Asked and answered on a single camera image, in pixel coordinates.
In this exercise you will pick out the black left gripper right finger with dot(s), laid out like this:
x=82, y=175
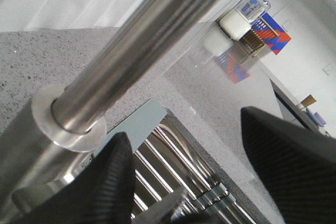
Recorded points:
x=296, y=166

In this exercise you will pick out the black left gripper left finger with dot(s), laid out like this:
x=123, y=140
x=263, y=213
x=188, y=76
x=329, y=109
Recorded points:
x=102, y=193

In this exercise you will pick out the stainless steel faucet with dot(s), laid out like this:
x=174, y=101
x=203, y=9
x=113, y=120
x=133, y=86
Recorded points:
x=62, y=125

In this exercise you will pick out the grey-green sink drying rack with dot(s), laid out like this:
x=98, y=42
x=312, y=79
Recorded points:
x=165, y=161

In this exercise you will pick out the grey kitchen island cabinet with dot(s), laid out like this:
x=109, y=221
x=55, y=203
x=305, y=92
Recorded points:
x=291, y=113

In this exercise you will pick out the blue and red patterned box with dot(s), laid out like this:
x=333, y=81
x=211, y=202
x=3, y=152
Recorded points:
x=265, y=31

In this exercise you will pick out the clear jar with white lid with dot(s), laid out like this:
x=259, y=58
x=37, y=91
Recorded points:
x=240, y=19

